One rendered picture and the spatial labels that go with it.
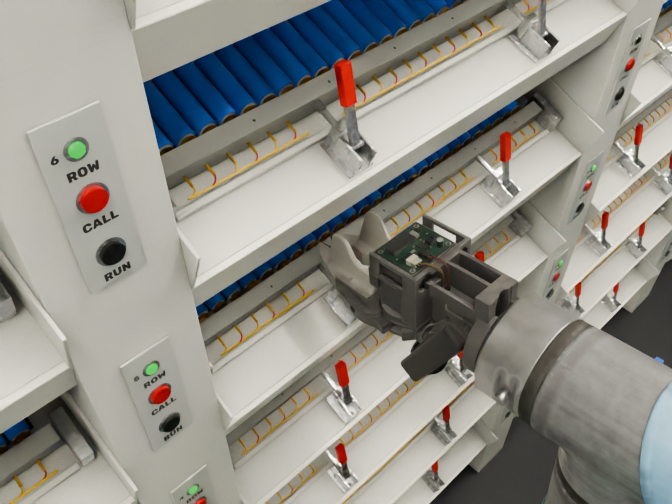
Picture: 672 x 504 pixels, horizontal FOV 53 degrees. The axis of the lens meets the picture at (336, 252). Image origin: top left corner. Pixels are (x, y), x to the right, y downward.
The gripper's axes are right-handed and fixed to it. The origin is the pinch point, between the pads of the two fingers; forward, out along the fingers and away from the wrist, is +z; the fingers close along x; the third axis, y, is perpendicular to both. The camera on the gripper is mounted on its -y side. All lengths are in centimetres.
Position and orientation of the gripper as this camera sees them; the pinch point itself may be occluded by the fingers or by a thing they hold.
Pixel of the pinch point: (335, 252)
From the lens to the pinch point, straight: 67.9
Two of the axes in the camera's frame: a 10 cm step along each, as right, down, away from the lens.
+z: -6.8, -4.3, 5.9
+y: -0.9, -7.5, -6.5
